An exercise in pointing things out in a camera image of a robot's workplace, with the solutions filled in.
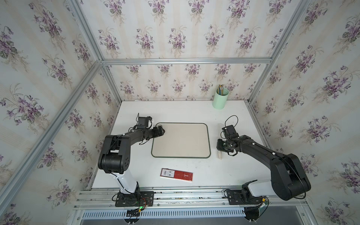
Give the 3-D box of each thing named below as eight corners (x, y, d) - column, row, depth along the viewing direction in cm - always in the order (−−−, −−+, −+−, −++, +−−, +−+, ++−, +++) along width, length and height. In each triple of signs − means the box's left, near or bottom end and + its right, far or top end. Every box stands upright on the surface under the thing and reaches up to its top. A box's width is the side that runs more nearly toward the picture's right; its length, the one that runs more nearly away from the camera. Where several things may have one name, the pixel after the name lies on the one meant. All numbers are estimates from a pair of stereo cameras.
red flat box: (160, 177, 83) (159, 176, 81) (162, 168, 86) (161, 167, 84) (192, 182, 81) (193, 181, 79) (193, 173, 84) (193, 172, 82)
